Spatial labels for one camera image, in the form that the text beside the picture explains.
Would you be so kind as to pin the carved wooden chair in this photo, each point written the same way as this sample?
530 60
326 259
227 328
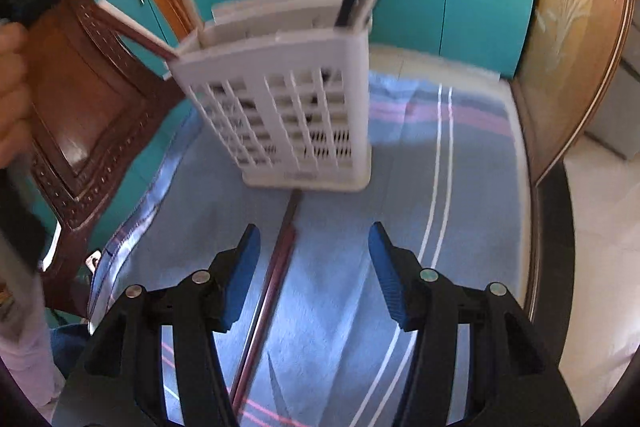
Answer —
90 117

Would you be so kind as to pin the person's left hand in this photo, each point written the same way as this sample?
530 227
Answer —
12 97

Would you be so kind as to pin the blue plaid cloth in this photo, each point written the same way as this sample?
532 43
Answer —
340 257

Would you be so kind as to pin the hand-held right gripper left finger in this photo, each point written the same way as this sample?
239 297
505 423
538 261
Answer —
240 287

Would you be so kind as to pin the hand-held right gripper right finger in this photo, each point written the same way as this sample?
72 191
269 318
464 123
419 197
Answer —
392 282

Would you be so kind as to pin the white plastic utensil holder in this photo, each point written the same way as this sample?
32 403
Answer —
280 72

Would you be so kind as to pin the dark brown chopstick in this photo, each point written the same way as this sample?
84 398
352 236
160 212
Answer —
287 252
291 212

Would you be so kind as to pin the person's left leg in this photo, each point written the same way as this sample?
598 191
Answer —
70 349

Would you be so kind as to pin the person's left forearm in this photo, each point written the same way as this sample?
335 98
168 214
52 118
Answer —
27 357

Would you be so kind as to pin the glass sliding door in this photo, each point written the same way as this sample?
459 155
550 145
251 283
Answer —
565 57

